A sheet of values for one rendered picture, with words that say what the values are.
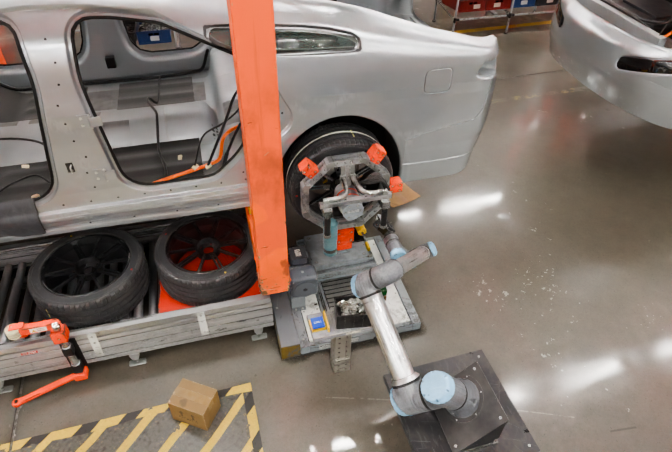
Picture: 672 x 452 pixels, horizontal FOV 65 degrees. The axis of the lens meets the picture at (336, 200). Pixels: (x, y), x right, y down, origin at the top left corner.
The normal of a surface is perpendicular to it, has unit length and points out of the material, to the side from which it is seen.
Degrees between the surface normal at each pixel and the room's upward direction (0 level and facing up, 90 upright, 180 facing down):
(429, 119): 90
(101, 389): 0
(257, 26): 90
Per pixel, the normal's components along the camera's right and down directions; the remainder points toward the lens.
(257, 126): 0.25, 0.63
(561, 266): 0.02, -0.76
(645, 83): -0.72, 0.43
